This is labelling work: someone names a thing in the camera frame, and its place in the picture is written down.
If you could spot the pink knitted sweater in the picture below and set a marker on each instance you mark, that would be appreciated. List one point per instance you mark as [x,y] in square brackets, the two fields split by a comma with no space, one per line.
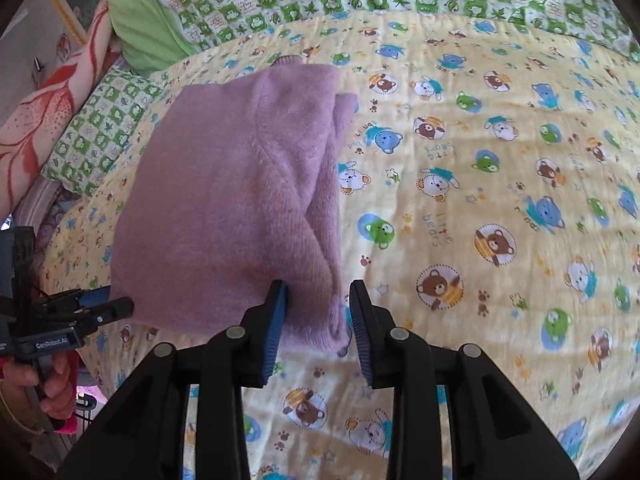
[225,185]

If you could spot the yellow bear print quilt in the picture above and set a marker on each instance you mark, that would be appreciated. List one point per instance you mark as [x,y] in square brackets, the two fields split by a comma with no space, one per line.
[500,210]

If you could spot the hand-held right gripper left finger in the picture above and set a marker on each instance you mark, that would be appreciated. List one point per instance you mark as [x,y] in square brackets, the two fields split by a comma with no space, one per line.
[277,330]

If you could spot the orange and pink blanket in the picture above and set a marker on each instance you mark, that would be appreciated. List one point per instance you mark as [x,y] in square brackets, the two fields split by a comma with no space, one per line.
[40,120]

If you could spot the person's left hand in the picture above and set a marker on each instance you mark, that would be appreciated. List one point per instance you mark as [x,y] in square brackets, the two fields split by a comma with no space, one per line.
[55,395]

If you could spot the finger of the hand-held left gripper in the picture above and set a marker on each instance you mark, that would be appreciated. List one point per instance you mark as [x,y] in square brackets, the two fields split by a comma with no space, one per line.
[112,309]
[95,297]

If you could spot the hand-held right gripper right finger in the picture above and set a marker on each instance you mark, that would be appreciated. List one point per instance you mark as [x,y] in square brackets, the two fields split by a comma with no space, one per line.
[361,335]

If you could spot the plain green blanket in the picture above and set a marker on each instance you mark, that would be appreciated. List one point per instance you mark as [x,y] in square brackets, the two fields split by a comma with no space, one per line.
[145,25]

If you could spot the pinkish grey striped cloth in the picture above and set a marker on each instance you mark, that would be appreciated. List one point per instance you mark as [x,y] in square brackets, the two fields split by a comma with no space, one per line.
[45,205]

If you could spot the green checked pillow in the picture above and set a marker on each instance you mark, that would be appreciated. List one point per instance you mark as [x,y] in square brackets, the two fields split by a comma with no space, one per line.
[105,130]

